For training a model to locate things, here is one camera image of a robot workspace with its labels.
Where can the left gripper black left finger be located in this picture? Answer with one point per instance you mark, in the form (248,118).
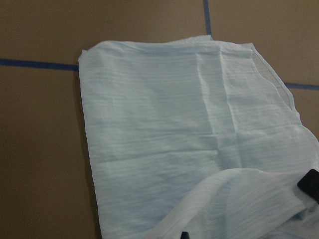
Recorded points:
(184,235)

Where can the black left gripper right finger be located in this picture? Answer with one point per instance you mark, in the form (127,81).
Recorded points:
(309,184)

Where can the light blue button shirt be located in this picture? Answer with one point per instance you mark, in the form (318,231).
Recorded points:
(196,136)

